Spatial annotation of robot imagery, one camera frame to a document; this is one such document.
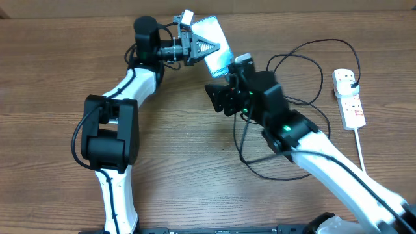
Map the blue Samsung Galaxy smartphone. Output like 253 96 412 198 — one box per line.
191 16 233 79

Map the black USB charging cable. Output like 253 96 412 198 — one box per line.
233 38 361 181

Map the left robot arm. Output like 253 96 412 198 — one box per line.
73 14 224 233

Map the white charger plug adapter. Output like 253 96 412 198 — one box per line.
334 79 360 98

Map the white power strip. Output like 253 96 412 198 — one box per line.
332 68 366 130

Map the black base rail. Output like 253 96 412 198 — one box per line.
77 224 326 234

